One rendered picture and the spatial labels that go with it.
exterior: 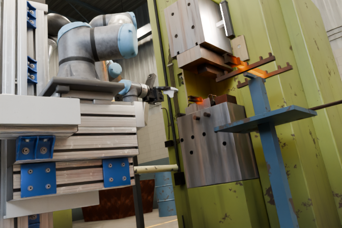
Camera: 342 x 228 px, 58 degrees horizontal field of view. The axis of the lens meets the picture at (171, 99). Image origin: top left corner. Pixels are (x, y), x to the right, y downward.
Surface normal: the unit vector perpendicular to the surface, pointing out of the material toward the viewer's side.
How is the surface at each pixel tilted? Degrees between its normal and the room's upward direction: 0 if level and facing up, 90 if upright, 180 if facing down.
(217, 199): 90
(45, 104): 90
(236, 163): 90
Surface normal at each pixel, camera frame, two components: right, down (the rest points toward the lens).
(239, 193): -0.65, -0.13
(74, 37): 0.03, -0.29
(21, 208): 0.57, -0.31
